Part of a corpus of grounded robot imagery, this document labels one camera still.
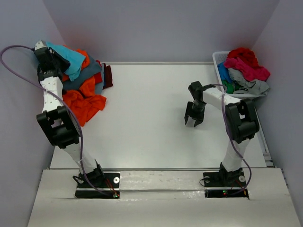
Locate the dark red folded shirt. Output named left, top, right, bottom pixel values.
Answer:
left=94, top=61, right=113, bottom=94

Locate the green garment in basket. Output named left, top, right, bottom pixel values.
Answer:
left=222, top=80, right=248, bottom=94

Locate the blue t shirt in basket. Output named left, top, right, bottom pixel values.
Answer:
left=217, top=62, right=233, bottom=84

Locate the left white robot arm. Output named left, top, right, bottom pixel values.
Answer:
left=34, top=46, right=106, bottom=188

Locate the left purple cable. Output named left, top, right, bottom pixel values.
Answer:
left=0, top=45, right=119, bottom=197

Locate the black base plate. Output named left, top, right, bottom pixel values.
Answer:
left=73, top=172, right=121, bottom=199
left=199, top=172, right=249, bottom=199

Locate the teal t shirt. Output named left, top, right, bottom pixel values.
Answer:
left=46, top=42, right=86, bottom=81

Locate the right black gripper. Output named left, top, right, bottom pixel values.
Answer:
left=184, top=101, right=207, bottom=126

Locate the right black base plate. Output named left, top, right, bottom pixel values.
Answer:
left=199, top=172, right=249, bottom=199

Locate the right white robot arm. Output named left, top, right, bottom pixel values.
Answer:
left=184, top=81, right=260, bottom=188

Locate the grey t shirt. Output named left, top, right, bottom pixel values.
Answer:
left=228, top=68, right=270, bottom=95

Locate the magenta t shirt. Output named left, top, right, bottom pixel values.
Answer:
left=223, top=57, right=271, bottom=82

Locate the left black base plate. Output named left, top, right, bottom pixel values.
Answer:
left=73, top=172, right=121, bottom=199

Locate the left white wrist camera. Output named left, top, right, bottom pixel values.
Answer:
left=34, top=40, right=48, bottom=51

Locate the white plastic laundry basket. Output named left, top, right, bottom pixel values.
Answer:
left=212, top=51, right=265, bottom=99

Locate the orange t shirt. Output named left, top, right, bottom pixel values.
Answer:
left=62, top=49, right=107, bottom=127

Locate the red t shirt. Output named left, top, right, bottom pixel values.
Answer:
left=228, top=47, right=259, bottom=68

